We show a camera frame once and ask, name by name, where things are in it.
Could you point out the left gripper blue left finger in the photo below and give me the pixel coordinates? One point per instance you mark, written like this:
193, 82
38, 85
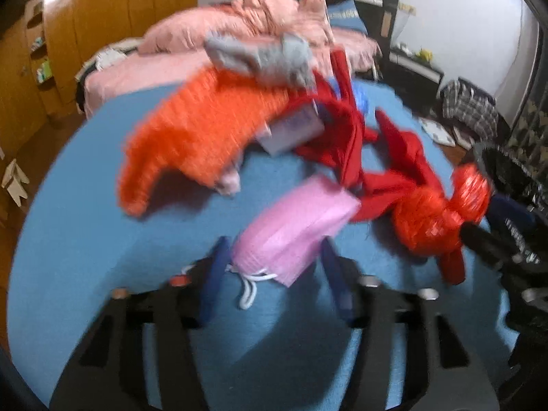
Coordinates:
212, 271

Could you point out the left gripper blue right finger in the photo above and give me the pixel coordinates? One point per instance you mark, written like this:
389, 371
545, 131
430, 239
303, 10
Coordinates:
341, 275

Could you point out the pink face mask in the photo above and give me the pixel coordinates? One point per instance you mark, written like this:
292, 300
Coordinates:
285, 239

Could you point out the red plastic bag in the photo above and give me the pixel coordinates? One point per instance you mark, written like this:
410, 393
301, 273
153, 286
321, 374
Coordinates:
427, 223

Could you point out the grey knotted sock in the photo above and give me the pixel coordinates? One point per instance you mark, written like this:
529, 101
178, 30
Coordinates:
283, 63

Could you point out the white blue medicine box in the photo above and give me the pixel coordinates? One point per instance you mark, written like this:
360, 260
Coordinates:
289, 132

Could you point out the black trash bin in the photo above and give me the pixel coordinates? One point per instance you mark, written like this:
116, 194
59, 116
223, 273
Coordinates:
517, 210

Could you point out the blue table cloth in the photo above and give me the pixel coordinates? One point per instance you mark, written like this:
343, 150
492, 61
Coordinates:
289, 351

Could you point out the red cloth garment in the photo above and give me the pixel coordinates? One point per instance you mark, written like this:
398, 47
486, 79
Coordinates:
340, 148

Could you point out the orange knitted cloth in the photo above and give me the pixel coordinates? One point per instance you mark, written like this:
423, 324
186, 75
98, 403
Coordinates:
198, 131

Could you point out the white bathroom scale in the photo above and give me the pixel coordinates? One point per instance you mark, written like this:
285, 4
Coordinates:
437, 132

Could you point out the plaid shirt on chair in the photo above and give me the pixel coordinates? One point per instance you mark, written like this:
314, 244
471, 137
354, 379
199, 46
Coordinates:
471, 106

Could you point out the black nightstand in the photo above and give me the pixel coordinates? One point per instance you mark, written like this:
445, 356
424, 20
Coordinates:
414, 80

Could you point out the white step stool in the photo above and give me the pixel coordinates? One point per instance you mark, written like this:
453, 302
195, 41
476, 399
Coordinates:
13, 182

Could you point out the yellow plush toy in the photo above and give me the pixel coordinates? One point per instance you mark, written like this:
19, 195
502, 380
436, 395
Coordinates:
425, 55

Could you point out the pink bed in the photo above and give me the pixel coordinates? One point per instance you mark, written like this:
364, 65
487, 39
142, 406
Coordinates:
138, 72

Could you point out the pink duvet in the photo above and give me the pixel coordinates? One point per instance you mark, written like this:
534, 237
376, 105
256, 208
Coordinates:
186, 30

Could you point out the blue pillow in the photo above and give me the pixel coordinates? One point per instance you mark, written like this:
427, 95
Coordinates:
345, 15

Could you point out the wooden wardrobe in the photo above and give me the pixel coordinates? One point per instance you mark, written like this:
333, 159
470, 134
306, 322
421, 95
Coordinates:
47, 44

